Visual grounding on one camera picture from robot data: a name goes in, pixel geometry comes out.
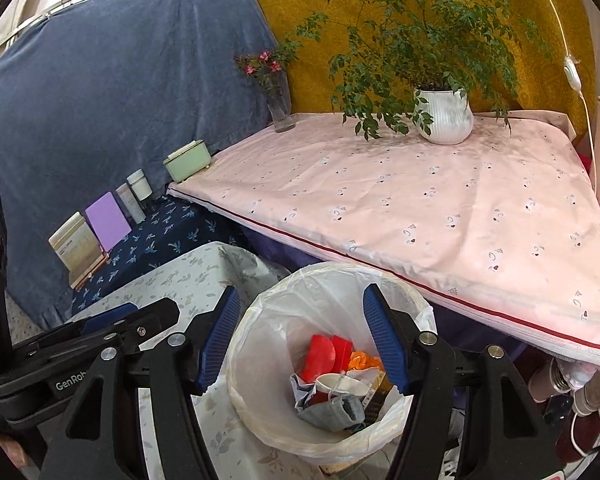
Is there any calendar on wooden stand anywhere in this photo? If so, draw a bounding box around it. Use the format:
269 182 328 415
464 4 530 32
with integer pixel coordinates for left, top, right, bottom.
48 211 108 290

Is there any white paper sheet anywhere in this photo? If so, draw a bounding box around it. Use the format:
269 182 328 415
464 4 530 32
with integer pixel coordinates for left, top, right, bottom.
289 374 365 432

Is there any blue hanging blanket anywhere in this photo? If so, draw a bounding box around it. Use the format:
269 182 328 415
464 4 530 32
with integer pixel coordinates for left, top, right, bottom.
0 0 275 328

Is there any red paper packet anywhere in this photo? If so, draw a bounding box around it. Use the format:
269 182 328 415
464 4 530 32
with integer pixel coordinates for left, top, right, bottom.
299 334 353 384

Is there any glass vase with red flowers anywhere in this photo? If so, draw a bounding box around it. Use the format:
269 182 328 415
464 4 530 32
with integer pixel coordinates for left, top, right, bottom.
234 50 296 132

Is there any floral light tablecloth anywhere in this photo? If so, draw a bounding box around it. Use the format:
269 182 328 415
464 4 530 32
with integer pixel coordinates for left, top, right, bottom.
72 242 324 479

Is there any mustard yellow hanging cloth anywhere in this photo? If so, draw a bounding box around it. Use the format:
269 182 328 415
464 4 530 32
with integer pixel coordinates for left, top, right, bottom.
258 0 595 138

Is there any white cable with switch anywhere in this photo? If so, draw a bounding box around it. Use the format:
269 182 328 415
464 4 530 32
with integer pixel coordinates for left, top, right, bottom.
521 0 600 196

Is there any orange snack wrapper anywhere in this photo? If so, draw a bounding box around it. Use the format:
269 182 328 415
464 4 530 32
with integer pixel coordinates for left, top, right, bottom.
348 351 384 370

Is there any white cosmetic jar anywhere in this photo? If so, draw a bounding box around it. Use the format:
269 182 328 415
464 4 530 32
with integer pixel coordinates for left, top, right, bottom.
126 169 154 202

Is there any purple card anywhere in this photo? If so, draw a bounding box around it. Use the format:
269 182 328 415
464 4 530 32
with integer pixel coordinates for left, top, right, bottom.
85 192 131 252

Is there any mint green box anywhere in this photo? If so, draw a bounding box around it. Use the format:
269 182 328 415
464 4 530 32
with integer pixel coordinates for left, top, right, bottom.
163 140 211 183

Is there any white cosmetic tube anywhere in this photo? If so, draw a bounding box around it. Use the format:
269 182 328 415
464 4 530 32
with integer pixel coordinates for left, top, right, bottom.
116 183 146 224

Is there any pink bedsheet cover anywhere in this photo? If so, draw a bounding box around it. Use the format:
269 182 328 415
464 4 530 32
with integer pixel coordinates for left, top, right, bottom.
170 113 600 368

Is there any person's hand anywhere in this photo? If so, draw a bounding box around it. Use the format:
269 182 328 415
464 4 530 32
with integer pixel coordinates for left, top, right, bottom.
0 436 38 479

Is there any white trash bin with liner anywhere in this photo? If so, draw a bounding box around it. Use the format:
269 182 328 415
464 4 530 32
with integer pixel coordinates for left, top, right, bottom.
225 263 437 466

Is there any green potted plant white pot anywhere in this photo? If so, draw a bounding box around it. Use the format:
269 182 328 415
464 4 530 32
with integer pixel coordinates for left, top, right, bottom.
284 0 554 146

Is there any navy floral cloth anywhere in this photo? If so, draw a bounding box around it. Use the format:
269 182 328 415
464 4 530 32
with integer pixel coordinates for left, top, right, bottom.
71 197 252 314

